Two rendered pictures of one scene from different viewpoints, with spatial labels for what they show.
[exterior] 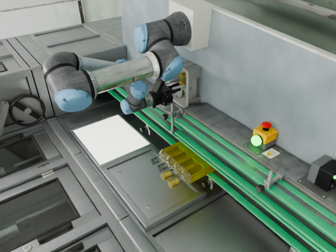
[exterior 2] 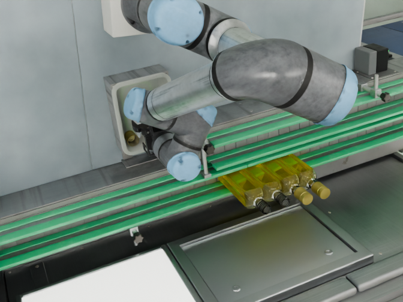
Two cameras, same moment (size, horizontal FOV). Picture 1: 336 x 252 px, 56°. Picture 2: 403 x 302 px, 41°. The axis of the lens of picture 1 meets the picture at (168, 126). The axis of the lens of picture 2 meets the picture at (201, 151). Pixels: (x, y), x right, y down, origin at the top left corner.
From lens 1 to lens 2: 1.65 m
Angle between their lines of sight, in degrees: 65
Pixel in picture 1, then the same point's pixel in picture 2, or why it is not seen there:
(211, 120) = (236, 114)
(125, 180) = (261, 280)
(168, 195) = (304, 231)
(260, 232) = (363, 174)
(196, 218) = (341, 217)
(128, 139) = (132, 278)
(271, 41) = not seen: outside the picture
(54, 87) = (336, 77)
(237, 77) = not seen: hidden behind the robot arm
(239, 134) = not seen: hidden behind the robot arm
